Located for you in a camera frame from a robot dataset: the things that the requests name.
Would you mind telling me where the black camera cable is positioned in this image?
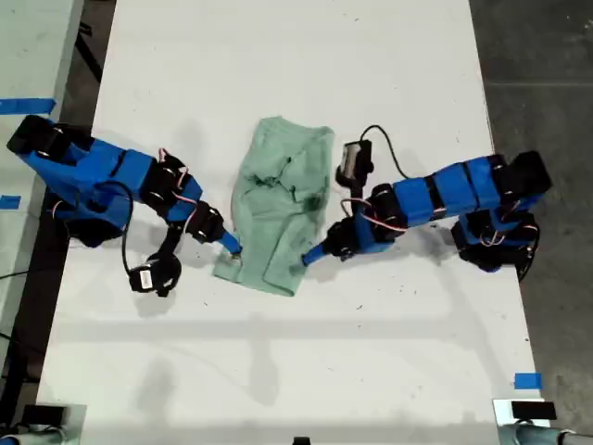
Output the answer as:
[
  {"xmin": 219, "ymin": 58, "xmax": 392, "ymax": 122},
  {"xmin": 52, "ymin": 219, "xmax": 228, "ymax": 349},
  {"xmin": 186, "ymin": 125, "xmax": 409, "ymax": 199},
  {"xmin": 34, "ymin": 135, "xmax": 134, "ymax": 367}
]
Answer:
[
  {"xmin": 360, "ymin": 124, "xmax": 413, "ymax": 180},
  {"xmin": 95, "ymin": 180, "xmax": 136, "ymax": 279}
]

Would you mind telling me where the white side table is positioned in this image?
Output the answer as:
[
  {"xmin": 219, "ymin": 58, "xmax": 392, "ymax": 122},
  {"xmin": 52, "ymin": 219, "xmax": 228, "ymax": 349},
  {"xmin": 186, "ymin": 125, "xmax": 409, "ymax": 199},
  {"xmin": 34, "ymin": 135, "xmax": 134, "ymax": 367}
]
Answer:
[{"xmin": 0, "ymin": 0, "xmax": 86, "ymax": 367}]

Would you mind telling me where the long blue tape strip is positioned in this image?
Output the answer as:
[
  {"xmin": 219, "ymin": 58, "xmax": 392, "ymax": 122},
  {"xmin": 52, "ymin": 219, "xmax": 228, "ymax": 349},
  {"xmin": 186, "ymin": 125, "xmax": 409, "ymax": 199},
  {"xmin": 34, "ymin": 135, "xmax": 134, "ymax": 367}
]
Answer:
[{"xmin": 0, "ymin": 96, "xmax": 57, "ymax": 115}]

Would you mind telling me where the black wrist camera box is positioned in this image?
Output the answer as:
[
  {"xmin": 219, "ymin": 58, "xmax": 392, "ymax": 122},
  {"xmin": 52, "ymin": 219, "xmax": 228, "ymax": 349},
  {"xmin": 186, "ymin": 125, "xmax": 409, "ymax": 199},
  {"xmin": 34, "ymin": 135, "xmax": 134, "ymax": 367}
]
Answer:
[
  {"xmin": 334, "ymin": 140, "xmax": 374, "ymax": 180},
  {"xmin": 128, "ymin": 264, "xmax": 161, "ymax": 294}
]

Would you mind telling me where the small black box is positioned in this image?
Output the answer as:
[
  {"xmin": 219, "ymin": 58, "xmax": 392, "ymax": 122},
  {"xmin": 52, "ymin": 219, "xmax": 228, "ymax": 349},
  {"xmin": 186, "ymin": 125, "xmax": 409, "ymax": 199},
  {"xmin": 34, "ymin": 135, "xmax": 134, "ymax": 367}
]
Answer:
[
  {"xmin": 511, "ymin": 400, "xmax": 557, "ymax": 421},
  {"xmin": 21, "ymin": 404, "xmax": 66, "ymax": 426}
]

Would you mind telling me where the square blue tape piece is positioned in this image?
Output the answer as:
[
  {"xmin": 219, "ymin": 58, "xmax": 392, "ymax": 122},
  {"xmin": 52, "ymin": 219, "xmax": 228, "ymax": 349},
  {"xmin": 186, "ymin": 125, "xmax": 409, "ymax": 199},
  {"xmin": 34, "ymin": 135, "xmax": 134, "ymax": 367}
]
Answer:
[{"xmin": 513, "ymin": 372, "xmax": 543, "ymax": 390}]

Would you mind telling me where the pale green T-shirt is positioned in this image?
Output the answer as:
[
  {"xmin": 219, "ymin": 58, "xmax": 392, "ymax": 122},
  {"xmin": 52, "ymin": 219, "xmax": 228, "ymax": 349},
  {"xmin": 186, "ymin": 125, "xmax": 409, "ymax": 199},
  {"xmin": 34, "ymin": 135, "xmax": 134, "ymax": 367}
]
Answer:
[{"xmin": 211, "ymin": 116, "xmax": 335, "ymax": 298}]

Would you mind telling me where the black camera stalk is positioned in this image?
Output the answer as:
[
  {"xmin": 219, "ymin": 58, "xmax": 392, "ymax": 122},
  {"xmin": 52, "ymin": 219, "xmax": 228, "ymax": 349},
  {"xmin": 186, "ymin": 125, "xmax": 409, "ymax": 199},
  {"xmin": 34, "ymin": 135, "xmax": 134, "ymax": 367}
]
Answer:
[
  {"xmin": 147, "ymin": 226, "xmax": 183, "ymax": 298},
  {"xmin": 347, "ymin": 175, "xmax": 367, "ymax": 208}
]

